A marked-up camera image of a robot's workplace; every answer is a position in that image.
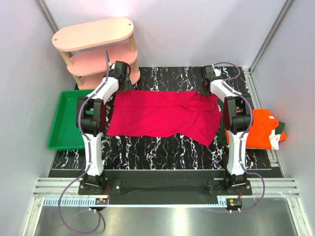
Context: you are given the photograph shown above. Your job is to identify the red t-shirt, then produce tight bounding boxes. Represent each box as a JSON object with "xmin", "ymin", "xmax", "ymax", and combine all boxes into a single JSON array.
[{"xmin": 107, "ymin": 90, "xmax": 221, "ymax": 146}]

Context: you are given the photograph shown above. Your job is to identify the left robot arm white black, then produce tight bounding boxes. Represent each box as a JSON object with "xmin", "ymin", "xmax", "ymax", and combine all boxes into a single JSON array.
[{"xmin": 76, "ymin": 61, "xmax": 133, "ymax": 195}]

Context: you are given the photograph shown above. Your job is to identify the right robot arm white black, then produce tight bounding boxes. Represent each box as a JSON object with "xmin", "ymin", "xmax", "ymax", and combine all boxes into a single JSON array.
[{"xmin": 199, "ymin": 65, "xmax": 253, "ymax": 195}]

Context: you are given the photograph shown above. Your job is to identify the pink three-tier shelf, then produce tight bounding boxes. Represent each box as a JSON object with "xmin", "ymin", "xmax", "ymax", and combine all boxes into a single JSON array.
[{"xmin": 52, "ymin": 17, "xmax": 140, "ymax": 89}]

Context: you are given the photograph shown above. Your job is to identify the dark green t-shirt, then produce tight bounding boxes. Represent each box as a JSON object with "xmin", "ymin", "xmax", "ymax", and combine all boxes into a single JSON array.
[{"xmin": 217, "ymin": 122, "xmax": 286, "ymax": 146}]

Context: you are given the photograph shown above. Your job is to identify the orange t-shirt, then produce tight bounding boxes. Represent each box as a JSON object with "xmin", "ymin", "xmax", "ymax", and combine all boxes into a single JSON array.
[{"xmin": 223, "ymin": 109, "xmax": 273, "ymax": 152}]

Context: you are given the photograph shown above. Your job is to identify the green plastic tray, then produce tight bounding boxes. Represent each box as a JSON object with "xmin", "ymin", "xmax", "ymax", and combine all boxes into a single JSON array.
[{"xmin": 47, "ymin": 89, "xmax": 92, "ymax": 150}]

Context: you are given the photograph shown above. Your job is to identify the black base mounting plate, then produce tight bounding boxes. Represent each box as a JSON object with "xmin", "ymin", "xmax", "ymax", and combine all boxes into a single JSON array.
[{"xmin": 79, "ymin": 170, "xmax": 252, "ymax": 207}]

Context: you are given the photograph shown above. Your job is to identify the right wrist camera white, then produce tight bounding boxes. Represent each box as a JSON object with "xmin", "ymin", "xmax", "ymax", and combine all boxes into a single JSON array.
[{"xmin": 213, "ymin": 68, "xmax": 221, "ymax": 77}]

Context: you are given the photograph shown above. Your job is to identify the aluminium frame rail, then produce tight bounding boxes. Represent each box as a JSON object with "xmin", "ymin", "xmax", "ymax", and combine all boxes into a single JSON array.
[{"xmin": 242, "ymin": 67, "xmax": 299, "ymax": 198}]

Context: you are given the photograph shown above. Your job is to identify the white slotted cable duct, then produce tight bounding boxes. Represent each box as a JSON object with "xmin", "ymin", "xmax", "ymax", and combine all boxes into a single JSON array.
[{"xmin": 44, "ymin": 197, "xmax": 109, "ymax": 207}]

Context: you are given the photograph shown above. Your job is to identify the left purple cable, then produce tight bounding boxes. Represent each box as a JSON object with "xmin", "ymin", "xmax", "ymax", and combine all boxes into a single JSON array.
[{"xmin": 58, "ymin": 49, "xmax": 114, "ymax": 234}]

